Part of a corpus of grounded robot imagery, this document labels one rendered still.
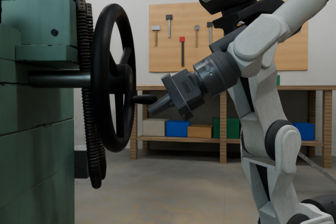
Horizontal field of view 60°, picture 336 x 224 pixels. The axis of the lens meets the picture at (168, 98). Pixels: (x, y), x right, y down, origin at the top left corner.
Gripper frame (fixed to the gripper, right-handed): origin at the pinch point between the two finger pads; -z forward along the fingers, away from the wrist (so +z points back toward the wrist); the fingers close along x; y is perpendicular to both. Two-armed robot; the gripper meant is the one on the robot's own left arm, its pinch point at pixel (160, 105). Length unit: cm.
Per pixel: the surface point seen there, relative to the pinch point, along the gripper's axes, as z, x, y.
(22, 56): -15.7, 9.7, 23.8
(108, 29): 0.9, 2.2, 25.6
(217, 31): 82, 195, -248
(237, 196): 2, 0, -176
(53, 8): -7.0, 15.4, 24.8
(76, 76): -10.4, 5.9, 16.2
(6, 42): -15.9, 10.6, 27.3
